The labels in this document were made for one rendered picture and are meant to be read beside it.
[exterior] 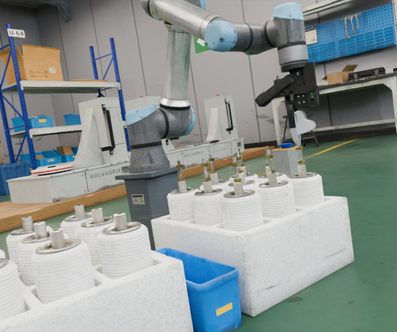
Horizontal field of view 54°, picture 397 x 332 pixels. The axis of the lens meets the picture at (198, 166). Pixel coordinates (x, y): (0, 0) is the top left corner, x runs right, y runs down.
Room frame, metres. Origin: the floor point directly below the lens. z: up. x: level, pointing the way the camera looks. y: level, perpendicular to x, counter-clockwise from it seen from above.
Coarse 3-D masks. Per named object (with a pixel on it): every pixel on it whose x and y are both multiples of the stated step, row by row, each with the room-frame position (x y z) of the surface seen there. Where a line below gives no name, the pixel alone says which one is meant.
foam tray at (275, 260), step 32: (160, 224) 1.08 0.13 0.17; (192, 224) 0.99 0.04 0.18; (288, 224) 0.90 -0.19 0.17; (320, 224) 0.96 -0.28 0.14; (224, 256) 0.86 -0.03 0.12; (256, 256) 0.83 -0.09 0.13; (288, 256) 0.89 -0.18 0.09; (320, 256) 0.95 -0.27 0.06; (352, 256) 1.03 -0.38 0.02; (256, 288) 0.82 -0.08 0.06; (288, 288) 0.88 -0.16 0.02
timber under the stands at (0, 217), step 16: (224, 160) 4.23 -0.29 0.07; (96, 192) 2.88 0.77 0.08; (112, 192) 2.96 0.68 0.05; (0, 208) 2.79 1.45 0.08; (16, 208) 2.65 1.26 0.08; (32, 208) 2.53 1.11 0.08; (48, 208) 2.53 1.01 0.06; (64, 208) 2.62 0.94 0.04; (0, 224) 2.27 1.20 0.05; (16, 224) 2.35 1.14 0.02
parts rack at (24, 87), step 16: (0, 48) 5.57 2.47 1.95; (112, 48) 6.81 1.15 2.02; (16, 64) 5.40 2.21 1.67; (16, 80) 5.39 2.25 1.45; (0, 96) 5.74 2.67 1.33; (16, 112) 5.53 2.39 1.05; (48, 128) 5.63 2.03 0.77; (64, 128) 5.83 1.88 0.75; (80, 128) 6.06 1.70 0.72; (32, 144) 5.41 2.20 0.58; (128, 144) 6.81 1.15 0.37; (16, 160) 5.69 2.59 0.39; (32, 160) 5.38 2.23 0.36
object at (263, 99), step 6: (282, 78) 1.04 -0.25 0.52; (288, 78) 1.04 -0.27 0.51; (276, 84) 1.05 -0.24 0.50; (282, 84) 1.04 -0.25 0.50; (288, 84) 1.04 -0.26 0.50; (270, 90) 1.05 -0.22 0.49; (276, 90) 1.05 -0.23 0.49; (282, 90) 1.06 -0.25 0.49; (258, 96) 1.08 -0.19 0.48; (264, 96) 1.06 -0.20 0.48; (270, 96) 1.05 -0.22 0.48; (276, 96) 1.09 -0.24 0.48; (258, 102) 1.07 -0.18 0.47; (264, 102) 1.06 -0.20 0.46
